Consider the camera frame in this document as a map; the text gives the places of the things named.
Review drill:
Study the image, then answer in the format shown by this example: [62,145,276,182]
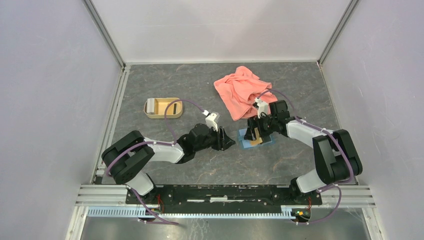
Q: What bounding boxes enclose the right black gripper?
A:
[244,112,278,141]

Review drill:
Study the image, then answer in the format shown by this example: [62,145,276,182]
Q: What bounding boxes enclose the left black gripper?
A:
[194,124,236,153]

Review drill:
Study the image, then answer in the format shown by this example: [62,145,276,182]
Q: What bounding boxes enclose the blue card holder wallet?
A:
[237,128,275,149]

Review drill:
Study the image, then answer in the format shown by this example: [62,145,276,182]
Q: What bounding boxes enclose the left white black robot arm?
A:
[101,123,236,204]

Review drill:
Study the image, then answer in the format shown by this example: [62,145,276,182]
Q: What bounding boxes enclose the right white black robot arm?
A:
[244,98,363,204]

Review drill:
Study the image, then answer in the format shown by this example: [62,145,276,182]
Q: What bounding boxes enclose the grey card stack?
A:
[145,98,157,115]

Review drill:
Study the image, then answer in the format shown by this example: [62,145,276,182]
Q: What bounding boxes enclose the pink crumpled cloth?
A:
[213,66,278,121]

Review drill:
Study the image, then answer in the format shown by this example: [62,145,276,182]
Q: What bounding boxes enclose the beige oval tray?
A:
[143,97,183,119]

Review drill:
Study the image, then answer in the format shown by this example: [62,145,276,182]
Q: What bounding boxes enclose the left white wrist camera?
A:
[203,110,220,132]

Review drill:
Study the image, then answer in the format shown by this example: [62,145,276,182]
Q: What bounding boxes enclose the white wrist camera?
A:
[203,110,220,132]
[253,98,269,119]

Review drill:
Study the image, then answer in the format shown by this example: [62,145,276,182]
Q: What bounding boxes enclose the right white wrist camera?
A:
[253,98,269,119]

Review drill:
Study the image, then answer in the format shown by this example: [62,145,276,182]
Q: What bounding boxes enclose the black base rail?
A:
[141,184,323,214]

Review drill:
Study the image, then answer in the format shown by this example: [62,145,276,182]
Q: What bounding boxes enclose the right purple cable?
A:
[256,89,355,226]

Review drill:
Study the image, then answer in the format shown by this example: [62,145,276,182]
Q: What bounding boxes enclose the purple cable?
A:
[256,89,355,226]
[104,98,210,226]

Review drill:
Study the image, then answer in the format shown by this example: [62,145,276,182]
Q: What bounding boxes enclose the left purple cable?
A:
[104,98,210,226]

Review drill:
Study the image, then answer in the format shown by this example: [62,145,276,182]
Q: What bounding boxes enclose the white slotted cable duct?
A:
[87,206,307,220]

